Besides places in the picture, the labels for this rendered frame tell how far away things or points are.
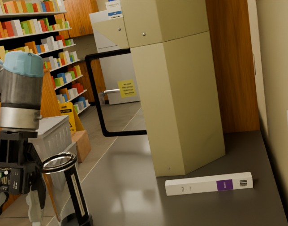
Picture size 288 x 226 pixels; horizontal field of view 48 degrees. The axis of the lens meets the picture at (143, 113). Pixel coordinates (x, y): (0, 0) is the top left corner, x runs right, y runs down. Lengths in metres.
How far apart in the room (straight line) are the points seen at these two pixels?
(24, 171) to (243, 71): 1.03
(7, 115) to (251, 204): 0.68
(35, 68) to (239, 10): 0.94
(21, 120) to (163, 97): 0.56
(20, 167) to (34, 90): 0.15
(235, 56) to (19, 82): 0.97
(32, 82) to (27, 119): 0.07
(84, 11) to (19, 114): 6.18
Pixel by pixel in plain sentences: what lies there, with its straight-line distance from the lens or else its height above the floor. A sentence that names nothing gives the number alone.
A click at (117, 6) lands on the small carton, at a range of 1.17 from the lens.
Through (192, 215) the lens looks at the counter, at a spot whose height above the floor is 0.94.
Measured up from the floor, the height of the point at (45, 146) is 0.52.
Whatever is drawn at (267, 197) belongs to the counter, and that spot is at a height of 0.94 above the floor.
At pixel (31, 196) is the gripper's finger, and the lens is 0.69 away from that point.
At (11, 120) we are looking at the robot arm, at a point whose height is 1.36.
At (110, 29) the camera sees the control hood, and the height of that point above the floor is 1.48.
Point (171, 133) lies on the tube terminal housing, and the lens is 1.12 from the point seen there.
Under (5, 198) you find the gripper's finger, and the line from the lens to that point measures 0.73.
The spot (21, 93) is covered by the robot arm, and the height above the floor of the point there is 1.40.
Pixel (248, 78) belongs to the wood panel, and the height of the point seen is 1.17.
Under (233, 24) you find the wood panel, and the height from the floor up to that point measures 1.40.
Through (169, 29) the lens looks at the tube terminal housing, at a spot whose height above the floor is 1.44.
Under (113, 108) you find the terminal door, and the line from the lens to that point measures 1.51.
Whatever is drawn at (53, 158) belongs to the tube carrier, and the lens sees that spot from 0.98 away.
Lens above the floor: 1.49
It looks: 16 degrees down
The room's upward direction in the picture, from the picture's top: 11 degrees counter-clockwise
